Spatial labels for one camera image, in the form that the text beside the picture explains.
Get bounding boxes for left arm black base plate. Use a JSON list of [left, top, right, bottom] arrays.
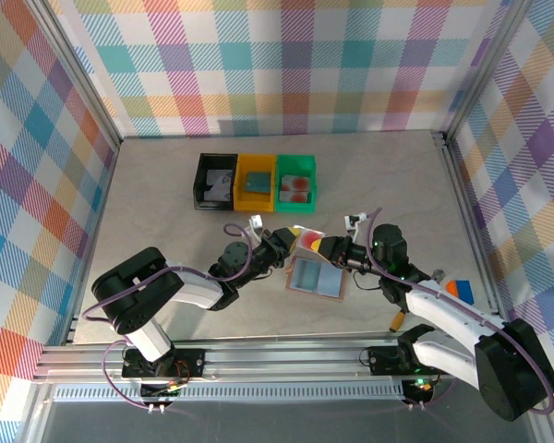
[[121, 349, 208, 380]]

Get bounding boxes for slotted grey cable duct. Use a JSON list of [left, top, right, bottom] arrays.
[[50, 385, 410, 403]]

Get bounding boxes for black plastic bin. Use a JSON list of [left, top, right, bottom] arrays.
[[192, 152, 239, 212]]

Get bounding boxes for wide aluminium frame rail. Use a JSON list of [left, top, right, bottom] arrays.
[[30, 338, 544, 385]]

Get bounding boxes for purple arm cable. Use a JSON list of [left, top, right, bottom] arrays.
[[367, 207, 554, 414], [81, 222, 259, 413]]

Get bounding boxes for green plastic bin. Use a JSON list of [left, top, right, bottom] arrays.
[[275, 154, 318, 214]]

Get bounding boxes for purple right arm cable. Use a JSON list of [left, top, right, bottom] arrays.
[[367, 207, 554, 414]]

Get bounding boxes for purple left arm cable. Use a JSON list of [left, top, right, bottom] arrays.
[[81, 222, 259, 413]]

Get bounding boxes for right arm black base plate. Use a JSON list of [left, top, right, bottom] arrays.
[[366, 345, 454, 376]]

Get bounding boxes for yellow plastic bin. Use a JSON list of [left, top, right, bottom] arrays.
[[234, 153, 279, 214]]

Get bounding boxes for white card red circles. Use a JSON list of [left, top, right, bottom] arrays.
[[296, 224, 328, 256], [280, 174, 311, 190], [280, 188, 311, 205]]

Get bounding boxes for aluminium frame post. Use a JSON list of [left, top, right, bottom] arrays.
[[442, 0, 536, 139], [25, 0, 124, 151]]

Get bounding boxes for blue orange puzzle cube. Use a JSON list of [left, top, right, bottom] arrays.
[[445, 279, 476, 306]]

